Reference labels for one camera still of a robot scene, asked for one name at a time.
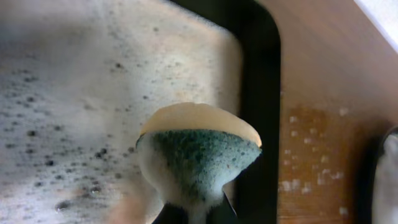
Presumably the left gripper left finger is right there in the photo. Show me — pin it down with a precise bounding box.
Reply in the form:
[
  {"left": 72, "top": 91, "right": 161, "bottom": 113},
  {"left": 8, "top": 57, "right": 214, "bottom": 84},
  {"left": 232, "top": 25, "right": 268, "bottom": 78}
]
[{"left": 152, "top": 202, "right": 188, "bottom": 224}]

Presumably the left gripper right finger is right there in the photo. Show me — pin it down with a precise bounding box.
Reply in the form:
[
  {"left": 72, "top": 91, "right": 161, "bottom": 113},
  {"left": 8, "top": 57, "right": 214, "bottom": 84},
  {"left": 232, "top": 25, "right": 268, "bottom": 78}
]
[{"left": 206, "top": 194, "right": 238, "bottom": 224}]

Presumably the green yellow sponge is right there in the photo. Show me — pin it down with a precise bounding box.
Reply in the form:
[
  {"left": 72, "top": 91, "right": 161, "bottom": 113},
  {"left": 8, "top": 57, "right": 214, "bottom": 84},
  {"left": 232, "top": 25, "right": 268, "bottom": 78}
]
[{"left": 136, "top": 103, "right": 262, "bottom": 212}]

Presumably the black round tray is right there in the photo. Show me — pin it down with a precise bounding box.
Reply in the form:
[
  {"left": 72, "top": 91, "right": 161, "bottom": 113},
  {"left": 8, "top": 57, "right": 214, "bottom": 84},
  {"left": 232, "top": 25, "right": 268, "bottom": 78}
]
[{"left": 355, "top": 127, "right": 397, "bottom": 224}]

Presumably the black rectangular soapy tray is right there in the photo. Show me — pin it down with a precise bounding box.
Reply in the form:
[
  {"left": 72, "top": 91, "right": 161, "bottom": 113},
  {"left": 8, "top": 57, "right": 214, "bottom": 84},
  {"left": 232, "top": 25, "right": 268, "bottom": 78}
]
[{"left": 1, "top": 1, "right": 279, "bottom": 223}]

